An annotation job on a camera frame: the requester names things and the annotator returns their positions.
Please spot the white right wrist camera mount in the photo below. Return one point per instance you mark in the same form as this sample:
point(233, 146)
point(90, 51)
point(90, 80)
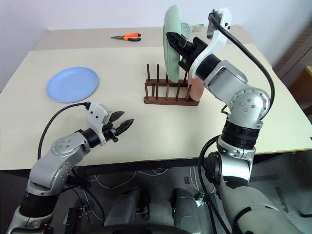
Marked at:
point(217, 41)

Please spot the pink plate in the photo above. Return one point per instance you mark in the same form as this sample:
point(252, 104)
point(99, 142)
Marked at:
point(196, 89)

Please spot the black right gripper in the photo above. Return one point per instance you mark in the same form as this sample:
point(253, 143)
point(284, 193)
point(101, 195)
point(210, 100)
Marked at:
point(192, 50)

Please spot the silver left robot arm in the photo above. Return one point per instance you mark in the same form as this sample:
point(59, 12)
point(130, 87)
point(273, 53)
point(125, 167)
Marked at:
point(51, 168)

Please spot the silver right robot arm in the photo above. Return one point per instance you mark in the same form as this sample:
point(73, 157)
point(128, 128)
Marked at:
point(243, 102)

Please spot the silver metal clamp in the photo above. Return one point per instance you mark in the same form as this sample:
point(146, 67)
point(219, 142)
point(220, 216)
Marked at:
point(189, 28)

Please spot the dark brown cabinet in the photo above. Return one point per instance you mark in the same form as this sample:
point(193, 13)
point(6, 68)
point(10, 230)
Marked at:
point(296, 63)

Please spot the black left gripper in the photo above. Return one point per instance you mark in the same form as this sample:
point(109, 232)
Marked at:
point(111, 131)

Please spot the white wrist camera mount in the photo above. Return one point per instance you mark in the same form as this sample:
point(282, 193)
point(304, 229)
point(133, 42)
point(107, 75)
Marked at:
point(217, 41)
point(96, 117)

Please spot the green plate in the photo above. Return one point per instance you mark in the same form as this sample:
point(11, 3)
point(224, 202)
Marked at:
point(170, 48)

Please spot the dark rounded grey shape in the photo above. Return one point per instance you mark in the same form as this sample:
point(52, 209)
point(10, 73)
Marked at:
point(126, 207)
point(186, 207)

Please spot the blue plate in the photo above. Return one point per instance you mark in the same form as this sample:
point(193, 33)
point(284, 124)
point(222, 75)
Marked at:
point(72, 84)

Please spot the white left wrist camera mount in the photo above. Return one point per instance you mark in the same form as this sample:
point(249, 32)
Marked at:
point(96, 117)

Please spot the wooden dish rack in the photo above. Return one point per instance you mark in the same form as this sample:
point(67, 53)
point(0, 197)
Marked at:
point(168, 98)

